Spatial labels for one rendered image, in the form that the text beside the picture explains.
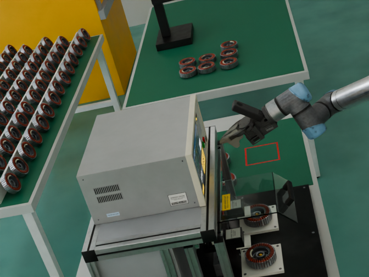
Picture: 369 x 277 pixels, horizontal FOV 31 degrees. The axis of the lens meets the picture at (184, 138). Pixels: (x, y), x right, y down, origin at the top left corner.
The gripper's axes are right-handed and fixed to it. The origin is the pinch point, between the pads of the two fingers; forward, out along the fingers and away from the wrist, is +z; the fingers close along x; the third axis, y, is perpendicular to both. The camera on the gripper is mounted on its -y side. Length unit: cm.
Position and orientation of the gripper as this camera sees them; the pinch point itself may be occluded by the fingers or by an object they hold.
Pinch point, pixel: (221, 139)
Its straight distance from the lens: 240.0
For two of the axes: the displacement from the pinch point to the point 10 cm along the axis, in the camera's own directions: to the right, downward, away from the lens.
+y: 6.3, 6.9, 3.6
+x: 0.5, -5.0, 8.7
